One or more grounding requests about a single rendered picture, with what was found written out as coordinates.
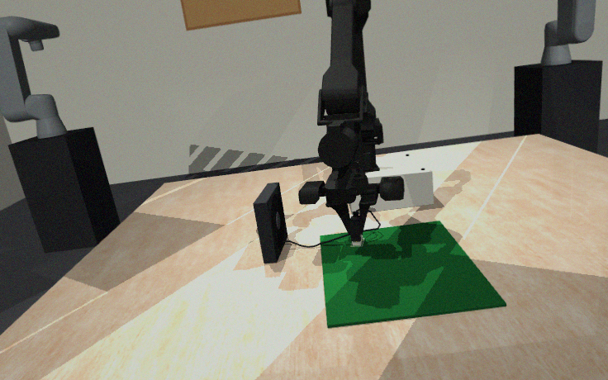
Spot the green circuit board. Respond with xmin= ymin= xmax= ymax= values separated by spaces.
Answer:
xmin=320 ymin=221 xmax=506 ymax=328

